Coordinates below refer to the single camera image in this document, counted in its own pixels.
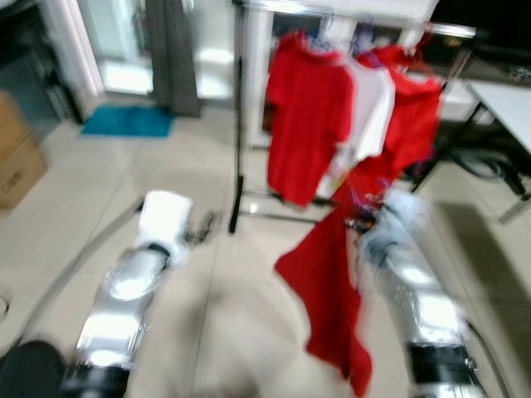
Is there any teal floor mat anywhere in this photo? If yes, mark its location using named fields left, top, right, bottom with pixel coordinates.
left=80, top=105, right=175, bottom=139

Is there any cardboard box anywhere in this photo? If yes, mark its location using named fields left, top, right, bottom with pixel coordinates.
left=0, top=87, right=49, bottom=212

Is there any light grey table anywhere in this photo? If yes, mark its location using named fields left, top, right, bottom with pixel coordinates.
left=465, top=79, right=531, bottom=225

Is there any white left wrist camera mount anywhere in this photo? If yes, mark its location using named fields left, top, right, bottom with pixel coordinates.
left=135, top=191, right=194, bottom=254

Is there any red short sleeve shirt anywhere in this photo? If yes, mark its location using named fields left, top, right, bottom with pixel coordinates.
left=265, top=32, right=356, bottom=206

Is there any white shirt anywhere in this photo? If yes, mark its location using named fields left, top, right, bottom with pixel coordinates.
left=319, top=58, right=397, bottom=200

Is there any white framed glass door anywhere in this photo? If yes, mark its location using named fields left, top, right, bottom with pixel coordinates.
left=37, top=0, right=241, bottom=109

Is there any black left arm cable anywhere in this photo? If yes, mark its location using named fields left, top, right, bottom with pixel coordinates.
left=12, top=199, right=146, bottom=341

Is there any metal clothes rack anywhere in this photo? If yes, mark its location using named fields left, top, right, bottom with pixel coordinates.
left=227, top=0, right=480, bottom=235

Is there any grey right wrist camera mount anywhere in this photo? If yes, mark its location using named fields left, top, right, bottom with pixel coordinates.
left=365, top=189, right=432, bottom=250

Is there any dark grey curtain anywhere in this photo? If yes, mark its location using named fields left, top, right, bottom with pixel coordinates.
left=145, top=0, right=202, bottom=119

